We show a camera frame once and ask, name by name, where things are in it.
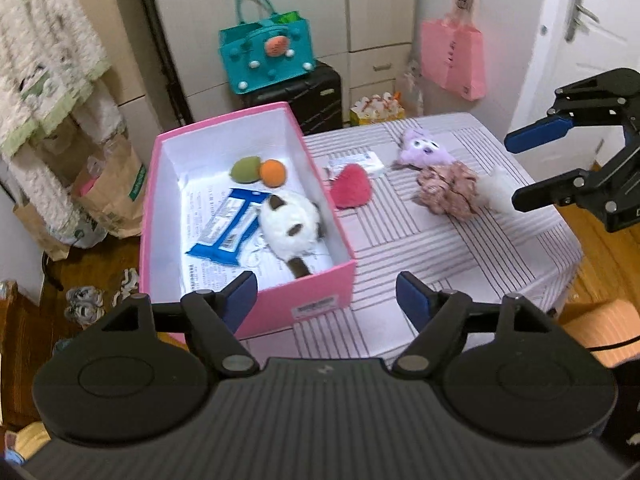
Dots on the floral pink cloth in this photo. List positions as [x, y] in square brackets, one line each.
[449, 189]

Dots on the purple plush toy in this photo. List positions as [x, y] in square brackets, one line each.
[418, 150]

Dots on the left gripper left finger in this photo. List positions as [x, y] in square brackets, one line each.
[214, 317]

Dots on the striped tablecloth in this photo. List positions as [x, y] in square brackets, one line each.
[485, 257]

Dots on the blue wet wipes pack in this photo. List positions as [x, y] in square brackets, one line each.
[232, 225]

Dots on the brown paper bag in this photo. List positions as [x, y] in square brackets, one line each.
[111, 187]

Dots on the white brown plush cat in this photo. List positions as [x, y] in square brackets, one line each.
[291, 226]

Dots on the silver door handle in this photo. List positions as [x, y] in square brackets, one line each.
[574, 22]

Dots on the teal felt tote bag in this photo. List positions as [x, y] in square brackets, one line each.
[261, 53]

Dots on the white tissue pack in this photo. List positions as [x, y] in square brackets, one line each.
[368, 161]

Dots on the white fluffy plush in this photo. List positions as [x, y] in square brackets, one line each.
[495, 191]

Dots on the pink cardboard box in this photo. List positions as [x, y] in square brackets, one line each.
[212, 147]

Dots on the pink fluffy heart plush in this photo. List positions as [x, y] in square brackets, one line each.
[351, 188]

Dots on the white paper sheet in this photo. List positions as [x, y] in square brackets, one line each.
[200, 199]

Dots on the orange plush ball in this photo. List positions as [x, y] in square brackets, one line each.
[273, 173]

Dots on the cream knitted sweater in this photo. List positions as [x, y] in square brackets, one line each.
[52, 65]

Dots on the white wardrobe cabinet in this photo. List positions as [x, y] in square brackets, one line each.
[367, 42]

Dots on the pink paper bag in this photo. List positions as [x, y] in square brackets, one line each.
[452, 52]

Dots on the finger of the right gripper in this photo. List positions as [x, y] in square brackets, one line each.
[570, 188]
[576, 105]

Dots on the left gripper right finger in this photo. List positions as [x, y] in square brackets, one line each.
[438, 317]

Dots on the yellow snack box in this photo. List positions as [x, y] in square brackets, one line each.
[375, 109]

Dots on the black suitcase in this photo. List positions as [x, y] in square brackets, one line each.
[315, 99]

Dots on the green plush ball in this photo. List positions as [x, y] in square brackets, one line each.
[246, 170]

